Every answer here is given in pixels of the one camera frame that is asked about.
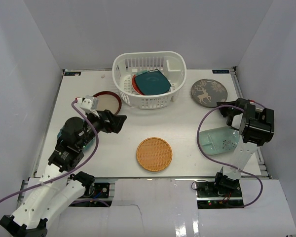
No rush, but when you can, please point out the brown rimmed beige round plate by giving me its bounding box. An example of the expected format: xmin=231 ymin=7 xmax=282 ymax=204
xmin=93 ymin=91 xmax=122 ymax=115

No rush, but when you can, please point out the grey reindeer round plate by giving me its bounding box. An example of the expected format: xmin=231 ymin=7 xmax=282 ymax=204
xmin=190 ymin=79 xmax=228 ymax=108

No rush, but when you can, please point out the teal scalloped round plate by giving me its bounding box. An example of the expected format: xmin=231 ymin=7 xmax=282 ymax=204
xmin=57 ymin=117 xmax=94 ymax=150

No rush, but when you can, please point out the red and teal round plate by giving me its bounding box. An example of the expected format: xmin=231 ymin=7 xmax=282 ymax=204
xmin=132 ymin=75 xmax=143 ymax=95

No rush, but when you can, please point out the dark teal square plate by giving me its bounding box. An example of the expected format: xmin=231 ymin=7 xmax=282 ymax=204
xmin=135 ymin=69 xmax=171 ymax=96

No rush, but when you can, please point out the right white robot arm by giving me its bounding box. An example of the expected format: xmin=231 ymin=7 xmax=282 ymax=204
xmin=213 ymin=99 xmax=275 ymax=197

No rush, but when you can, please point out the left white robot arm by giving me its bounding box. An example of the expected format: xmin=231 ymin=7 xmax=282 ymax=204
xmin=0 ymin=110 xmax=127 ymax=237

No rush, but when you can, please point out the light green divided square plate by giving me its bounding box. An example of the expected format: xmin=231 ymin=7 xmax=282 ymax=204
xmin=199 ymin=126 xmax=239 ymax=156

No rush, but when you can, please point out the right blue table label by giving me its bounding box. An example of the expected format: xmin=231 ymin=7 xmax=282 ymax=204
xmin=212 ymin=69 xmax=230 ymax=74

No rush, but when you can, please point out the blue table label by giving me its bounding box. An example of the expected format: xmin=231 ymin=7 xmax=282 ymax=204
xmin=64 ymin=72 xmax=81 ymax=77
xmin=212 ymin=69 xmax=230 ymax=74

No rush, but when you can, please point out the woven bamboo round tray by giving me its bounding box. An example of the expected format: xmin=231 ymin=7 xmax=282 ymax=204
xmin=136 ymin=137 xmax=173 ymax=172

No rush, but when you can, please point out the left blue table label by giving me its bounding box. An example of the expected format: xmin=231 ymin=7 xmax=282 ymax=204
xmin=64 ymin=72 xmax=81 ymax=77

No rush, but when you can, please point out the white plastic dish basket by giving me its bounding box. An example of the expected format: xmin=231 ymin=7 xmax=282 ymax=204
xmin=112 ymin=51 xmax=187 ymax=110

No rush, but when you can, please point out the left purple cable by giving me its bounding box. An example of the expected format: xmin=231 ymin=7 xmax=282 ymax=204
xmin=0 ymin=97 xmax=111 ymax=212

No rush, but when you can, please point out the purple cable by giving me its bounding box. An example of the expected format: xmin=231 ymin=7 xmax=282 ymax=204
xmin=191 ymin=99 xmax=263 ymax=208
xmin=0 ymin=97 xmax=111 ymax=212

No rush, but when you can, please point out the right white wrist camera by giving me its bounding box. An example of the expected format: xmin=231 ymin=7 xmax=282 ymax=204
xmin=249 ymin=100 xmax=266 ymax=119

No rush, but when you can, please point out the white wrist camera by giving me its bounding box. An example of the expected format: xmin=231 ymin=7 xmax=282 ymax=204
xmin=75 ymin=95 xmax=99 ymax=117
xmin=249 ymin=100 xmax=266 ymax=119

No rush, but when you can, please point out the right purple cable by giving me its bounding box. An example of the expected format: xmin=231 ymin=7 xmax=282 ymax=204
xmin=191 ymin=99 xmax=263 ymax=208

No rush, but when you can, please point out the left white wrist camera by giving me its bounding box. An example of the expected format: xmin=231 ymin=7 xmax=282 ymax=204
xmin=75 ymin=95 xmax=99 ymax=117

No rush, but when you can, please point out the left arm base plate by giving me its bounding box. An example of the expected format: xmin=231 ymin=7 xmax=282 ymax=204
xmin=83 ymin=183 xmax=110 ymax=199

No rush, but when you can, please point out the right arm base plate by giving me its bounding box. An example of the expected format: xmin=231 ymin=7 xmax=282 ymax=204
xmin=191 ymin=180 xmax=242 ymax=198

